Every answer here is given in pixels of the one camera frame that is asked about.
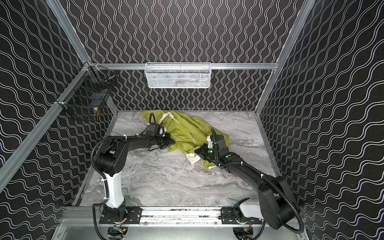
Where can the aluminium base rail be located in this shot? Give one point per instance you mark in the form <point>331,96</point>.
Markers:
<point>152,217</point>

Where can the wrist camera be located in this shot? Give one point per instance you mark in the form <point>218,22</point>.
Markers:
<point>156,130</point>
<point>216,142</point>

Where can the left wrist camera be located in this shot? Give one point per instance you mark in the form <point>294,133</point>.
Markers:
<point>156,130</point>

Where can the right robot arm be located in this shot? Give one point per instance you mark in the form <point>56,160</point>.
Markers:
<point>278,205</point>

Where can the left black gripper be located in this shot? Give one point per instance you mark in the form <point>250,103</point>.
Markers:
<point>165,140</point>

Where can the green zip-up jacket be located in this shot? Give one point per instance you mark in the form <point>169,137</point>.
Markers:
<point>189,133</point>

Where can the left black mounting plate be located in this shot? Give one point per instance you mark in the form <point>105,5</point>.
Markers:
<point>127,215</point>

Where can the black mounting plate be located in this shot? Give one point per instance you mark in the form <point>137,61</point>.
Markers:
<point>127,215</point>
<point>232,215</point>

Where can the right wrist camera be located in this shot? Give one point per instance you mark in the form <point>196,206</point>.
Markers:
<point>216,142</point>

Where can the black wire wall basket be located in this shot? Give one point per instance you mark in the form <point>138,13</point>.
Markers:
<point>86,102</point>

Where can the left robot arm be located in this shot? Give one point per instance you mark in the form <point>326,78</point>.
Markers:
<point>109,157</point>

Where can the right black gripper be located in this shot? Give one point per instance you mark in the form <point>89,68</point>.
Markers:
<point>202,152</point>

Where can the white mesh wall basket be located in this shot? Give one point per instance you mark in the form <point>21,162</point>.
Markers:
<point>178,75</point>

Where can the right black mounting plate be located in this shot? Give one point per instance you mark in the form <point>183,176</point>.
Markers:
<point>232,215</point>

